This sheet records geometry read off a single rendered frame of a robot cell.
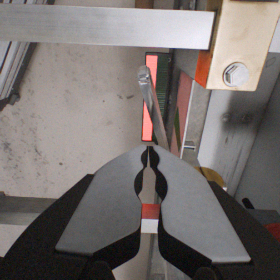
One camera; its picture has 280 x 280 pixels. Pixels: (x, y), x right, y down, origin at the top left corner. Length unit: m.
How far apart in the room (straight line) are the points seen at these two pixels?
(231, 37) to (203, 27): 0.03
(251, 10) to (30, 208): 0.35
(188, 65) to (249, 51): 0.16
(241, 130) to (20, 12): 0.47
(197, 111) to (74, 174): 1.17
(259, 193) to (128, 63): 0.82
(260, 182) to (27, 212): 0.48
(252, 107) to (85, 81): 0.85
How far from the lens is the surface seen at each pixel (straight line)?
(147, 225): 0.30
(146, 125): 0.37
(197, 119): 0.38
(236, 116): 0.50
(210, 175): 0.27
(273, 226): 0.31
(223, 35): 0.20
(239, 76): 0.19
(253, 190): 0.56
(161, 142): 0.15
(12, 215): 0.35
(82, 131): 1.22
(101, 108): 1.13
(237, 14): 0.20
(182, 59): 0.35
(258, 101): 0.51
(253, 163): 0.55
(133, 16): 0.20
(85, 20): 0.20
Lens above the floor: 1.04
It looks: 62 degrees down
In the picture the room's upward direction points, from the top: 175 degrees counter-clockwise
